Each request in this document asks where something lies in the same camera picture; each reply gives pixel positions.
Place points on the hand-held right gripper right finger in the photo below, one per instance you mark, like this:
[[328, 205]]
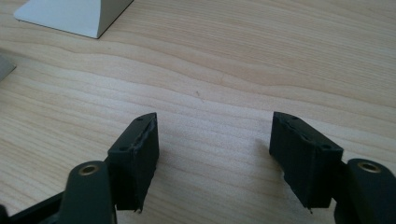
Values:
[[305, 161]]

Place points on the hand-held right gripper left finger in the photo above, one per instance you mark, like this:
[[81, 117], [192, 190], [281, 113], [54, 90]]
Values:
[[137, 161]]

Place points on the white box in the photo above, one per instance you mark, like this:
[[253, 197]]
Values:
[[74, 15]]

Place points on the grey flat object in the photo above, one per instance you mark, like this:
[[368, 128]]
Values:
[[4, 67]]

